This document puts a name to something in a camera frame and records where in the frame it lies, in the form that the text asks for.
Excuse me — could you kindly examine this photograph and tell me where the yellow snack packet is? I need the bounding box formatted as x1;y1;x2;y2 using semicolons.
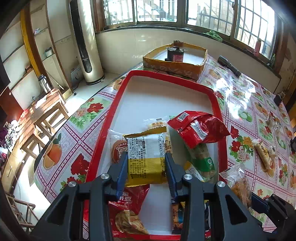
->
124;128;168;188

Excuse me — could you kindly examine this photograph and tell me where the small clear yellow packet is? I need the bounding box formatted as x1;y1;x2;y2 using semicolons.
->
143;117;168;131

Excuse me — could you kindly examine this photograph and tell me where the clear packet of orange pastry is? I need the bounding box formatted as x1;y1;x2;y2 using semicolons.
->
218;163;252;209

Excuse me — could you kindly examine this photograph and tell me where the black flashlight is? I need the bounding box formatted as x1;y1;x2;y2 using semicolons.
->
217;56;242;77

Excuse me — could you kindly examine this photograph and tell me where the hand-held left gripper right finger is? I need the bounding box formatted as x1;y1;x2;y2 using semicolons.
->
165;152;269;241

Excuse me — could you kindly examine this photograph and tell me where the white tower air conditioner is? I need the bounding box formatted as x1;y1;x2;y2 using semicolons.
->
69;0;104;86

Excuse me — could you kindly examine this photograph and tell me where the large red snack packet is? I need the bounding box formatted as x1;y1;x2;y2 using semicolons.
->
167;111;231;149

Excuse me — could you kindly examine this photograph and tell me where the steel kettle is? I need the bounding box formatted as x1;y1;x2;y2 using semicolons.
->
38;75;52;93

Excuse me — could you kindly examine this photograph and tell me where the small dark container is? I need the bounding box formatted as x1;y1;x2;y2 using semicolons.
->
273;91;286;107

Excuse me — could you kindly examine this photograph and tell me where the orange snack packet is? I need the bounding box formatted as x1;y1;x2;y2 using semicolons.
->
171;202;185;234

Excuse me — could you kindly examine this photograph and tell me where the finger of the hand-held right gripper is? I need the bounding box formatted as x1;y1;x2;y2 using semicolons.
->
251;192;289;232

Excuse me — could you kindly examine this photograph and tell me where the wooden chair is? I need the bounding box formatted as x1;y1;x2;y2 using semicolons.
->
5;192;40;232

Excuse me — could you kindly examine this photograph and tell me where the green cloth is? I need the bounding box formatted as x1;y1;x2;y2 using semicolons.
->
203;30;223;42

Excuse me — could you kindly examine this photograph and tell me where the green snack packet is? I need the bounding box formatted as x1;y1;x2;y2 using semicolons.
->
185;142;216;183

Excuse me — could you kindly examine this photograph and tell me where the yellow cardboard box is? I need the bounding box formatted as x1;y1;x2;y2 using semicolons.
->
143;43;208;80

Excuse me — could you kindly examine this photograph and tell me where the red cardboard box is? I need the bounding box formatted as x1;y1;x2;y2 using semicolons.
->
83;70;228;241

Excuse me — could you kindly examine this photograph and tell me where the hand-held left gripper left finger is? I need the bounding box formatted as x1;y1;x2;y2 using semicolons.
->
30;152;129;241

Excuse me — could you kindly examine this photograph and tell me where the small red snack packet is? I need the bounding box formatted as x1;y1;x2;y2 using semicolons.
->
108;184;151;235

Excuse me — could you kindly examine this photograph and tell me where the round pastry packet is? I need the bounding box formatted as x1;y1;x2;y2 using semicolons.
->
107;130;129;165

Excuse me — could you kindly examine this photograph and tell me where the wall shelf unit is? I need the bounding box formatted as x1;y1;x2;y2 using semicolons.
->
0;7;72;116

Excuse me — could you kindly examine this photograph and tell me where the barred window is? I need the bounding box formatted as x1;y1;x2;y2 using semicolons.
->
95;0;285;58

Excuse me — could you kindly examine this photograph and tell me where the fruit print tablecloth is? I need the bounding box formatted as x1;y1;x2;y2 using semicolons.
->
33;54;296;234

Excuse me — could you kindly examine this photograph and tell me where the wooden stool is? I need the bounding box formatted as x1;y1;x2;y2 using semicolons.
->
22;130;47;160
22;88;69;137

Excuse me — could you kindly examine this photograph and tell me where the dark red jar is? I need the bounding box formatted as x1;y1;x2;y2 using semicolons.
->
165;40;186;63

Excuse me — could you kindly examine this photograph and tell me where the beige snack packet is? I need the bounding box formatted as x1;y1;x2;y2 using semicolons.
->
165;132;174;154

